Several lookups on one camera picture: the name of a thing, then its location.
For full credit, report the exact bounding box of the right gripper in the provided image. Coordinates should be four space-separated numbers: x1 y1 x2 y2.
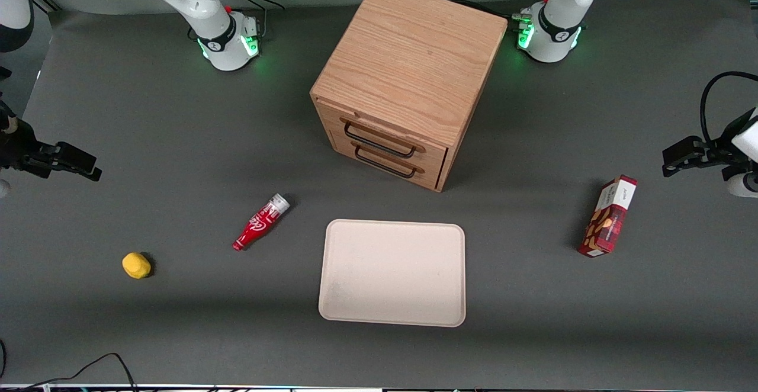
0 99 103 182

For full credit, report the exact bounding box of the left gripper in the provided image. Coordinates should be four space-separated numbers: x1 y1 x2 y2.
662 107 758 178

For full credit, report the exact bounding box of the wooden drawer with handle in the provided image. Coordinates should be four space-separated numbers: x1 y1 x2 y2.
320 101 448 166
332 131 446 190

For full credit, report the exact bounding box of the black metal drawer handle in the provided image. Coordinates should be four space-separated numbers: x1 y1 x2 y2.
343 121 417 159
354 144 416 179

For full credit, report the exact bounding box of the wooden drawer cabinet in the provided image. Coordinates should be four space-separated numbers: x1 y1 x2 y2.
309 0 509 193

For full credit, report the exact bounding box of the red cookie box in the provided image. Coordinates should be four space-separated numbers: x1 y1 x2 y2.
577 175 638 258

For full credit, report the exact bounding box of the yellow lemon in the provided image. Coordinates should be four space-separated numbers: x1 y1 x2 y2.
122 252 152 279

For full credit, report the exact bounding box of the red cola bottle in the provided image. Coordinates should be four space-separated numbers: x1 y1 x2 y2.
232 194 291 252

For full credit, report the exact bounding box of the cream plastic tray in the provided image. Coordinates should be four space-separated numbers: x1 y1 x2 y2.
318 219 467 328

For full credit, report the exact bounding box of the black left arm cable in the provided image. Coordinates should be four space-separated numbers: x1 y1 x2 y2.
700 71 758 144

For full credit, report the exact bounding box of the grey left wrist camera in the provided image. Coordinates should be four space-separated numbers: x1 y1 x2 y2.
721 166 758 199

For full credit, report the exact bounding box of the black floor cable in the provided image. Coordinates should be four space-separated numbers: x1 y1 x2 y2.
0 340 138 392

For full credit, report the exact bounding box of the black right base cable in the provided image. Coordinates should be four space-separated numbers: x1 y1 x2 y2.
224 0 285 38

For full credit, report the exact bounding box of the black base cable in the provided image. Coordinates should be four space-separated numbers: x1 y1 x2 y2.
450 0 554 21
224 0 285 38

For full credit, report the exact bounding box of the black left base cable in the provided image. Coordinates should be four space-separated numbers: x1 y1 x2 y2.
450 0 554 21

